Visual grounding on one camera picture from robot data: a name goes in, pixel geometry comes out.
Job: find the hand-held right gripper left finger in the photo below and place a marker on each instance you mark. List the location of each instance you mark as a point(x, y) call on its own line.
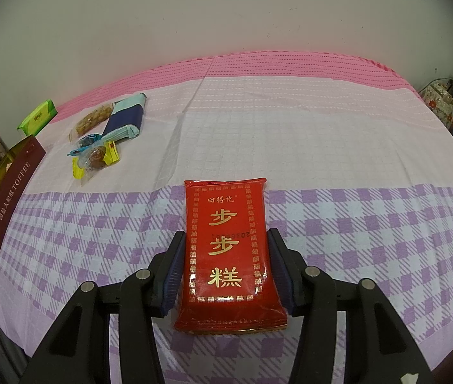
point(172, 276)

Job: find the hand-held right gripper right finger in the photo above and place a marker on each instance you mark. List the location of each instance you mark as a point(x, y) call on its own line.
point(280, 272)

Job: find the brown and gold tin box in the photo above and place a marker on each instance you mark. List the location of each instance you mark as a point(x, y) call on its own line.
point(8, 196)

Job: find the red snack packet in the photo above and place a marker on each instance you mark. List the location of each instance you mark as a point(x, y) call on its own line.
point(226, 248)

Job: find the blue clear candy wrapper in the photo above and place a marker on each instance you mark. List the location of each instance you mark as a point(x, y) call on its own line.
point(86, 143)

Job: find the yellow-ended pastry wrapper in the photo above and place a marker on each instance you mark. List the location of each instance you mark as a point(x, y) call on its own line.
point(97, 158)

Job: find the short peanut brittle bar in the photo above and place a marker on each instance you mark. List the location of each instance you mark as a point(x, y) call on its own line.
point(92, 118)

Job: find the navy and light blue packet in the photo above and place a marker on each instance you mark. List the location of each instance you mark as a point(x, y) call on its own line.
point(127, 120)

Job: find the green tissue pack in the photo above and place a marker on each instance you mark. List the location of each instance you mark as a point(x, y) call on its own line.
point(37, 118)

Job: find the purple checked bed sheet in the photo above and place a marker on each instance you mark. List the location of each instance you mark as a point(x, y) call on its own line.
point(330, 168)

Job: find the pink bed mat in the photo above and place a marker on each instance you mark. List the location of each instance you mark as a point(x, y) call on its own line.
point(270, 66)

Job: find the floral bag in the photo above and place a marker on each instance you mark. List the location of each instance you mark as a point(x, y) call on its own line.
point(438, 102)

